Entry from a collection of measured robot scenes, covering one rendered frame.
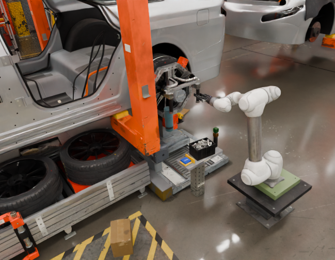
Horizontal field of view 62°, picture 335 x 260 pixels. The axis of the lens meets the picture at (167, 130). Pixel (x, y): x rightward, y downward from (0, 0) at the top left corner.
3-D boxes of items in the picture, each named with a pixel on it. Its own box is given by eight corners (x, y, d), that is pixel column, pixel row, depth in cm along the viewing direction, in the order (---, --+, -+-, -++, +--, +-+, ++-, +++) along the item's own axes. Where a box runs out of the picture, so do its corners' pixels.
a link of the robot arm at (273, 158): (284, 174, 233) (289, 153, 221) (270, 183, 225) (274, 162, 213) (269, 164, 245) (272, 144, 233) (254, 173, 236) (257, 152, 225)
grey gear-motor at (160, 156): (149, 151, 326) (147, 126, 308) (171, 169, 297) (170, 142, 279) (137, 158, 318) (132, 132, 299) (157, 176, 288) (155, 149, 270)
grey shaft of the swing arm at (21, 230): (39, 250, 225) (18, 207, 199) (41, 255, 221) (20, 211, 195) (27, 256, 220) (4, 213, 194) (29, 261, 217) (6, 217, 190)
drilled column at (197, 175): (197, 187, 283) (197, 154, 261) (204, 192, 276) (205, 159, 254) (190, 191, 278) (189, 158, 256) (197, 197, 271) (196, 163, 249)
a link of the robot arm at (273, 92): (262, 85, 215) (250, 90, 208) (281, 80, 198) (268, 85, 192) (267, 102, 216) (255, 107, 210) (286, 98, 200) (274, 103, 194)
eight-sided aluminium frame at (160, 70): (188, 105, 314) (187, 58, 286) (192, 107, 310) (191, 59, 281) (148, 121, 288) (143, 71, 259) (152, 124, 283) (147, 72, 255)
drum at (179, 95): (173, 94, 294) (173, 81, 287) (186, 100, 279) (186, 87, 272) (162, 98, 287) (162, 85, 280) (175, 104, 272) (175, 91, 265)
